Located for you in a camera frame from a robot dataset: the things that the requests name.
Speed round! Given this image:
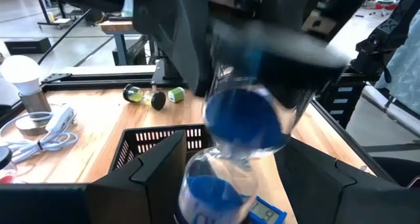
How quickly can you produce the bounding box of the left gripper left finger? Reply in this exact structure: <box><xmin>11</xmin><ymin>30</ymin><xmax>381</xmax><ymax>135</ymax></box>
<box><xmin>0</xmin><ymin>131</ymin><xmax>188</xmax><ymax>224</ymax></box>

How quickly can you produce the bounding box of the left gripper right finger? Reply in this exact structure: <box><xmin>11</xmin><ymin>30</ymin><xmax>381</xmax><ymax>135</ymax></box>
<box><xmin>274</xmin><ymin>137</ymin><xmax>420</xmax><ymax>224</ymax></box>

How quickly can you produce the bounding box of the green charger cube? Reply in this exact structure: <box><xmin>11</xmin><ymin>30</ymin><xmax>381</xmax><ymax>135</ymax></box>
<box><xmin>167</xmin><ymin>87</ymin><xmax>186</xmax><ymax>104</ymax></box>

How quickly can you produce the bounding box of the red sand hourglass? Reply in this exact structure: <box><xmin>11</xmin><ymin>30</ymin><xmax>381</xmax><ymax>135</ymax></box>
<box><xmin>0</xmin><ymin>146</ymin><xmax>18</xmax><ymax>185</ymax></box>

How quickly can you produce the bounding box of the black plastic basket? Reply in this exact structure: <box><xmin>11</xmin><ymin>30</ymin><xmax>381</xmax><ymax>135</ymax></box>
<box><xmin>110</xmin><ymin>123</ymin><xmax>214</xmax><ymax>185</ymax></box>

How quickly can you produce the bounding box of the black drawer unit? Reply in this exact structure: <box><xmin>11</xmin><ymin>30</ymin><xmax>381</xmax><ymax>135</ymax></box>
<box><xmin>316</xmin><ymin>73</ymin><xmax>366</xmax><ymax>129</ymax></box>

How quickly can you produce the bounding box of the pale blue cloth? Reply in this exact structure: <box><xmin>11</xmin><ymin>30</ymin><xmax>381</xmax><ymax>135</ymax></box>
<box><xmin>373</xmin><ymin>7</ymin><xmax>420</xmax><ymax>115</ymax></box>

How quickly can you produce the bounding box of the wooden workbench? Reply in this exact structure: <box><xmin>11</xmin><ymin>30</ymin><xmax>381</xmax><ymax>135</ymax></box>
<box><xmin>100</xmin><ymin>20</ymin><xmax>157</xmax><ymax>66</ymax></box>

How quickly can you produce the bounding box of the white light bulb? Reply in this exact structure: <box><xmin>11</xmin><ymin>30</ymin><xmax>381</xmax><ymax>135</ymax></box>
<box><xmin>0</xmin><ymin>55</ymin><xmax>53</xmax><ymax>136</ymax></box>

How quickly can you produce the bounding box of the black floor box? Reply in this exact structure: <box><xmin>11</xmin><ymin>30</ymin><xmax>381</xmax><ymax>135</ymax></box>
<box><xmin>3</xmin><ymin>36</ymin><xmax>53</xmax><ymax>56</ymax></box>

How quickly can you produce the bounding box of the white cable with switch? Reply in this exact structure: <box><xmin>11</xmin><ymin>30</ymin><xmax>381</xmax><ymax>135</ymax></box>
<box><xmin>0</xmin><ymin>104</ymin><xmax>79</xmax><ymax>164</ymax></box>

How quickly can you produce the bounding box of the black metal table frame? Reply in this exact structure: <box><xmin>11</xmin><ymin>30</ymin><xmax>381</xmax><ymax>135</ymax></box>
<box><xmin>39</xmin><ymin>0</ymin><xmax>420</xmax><ymax>185</ymax></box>

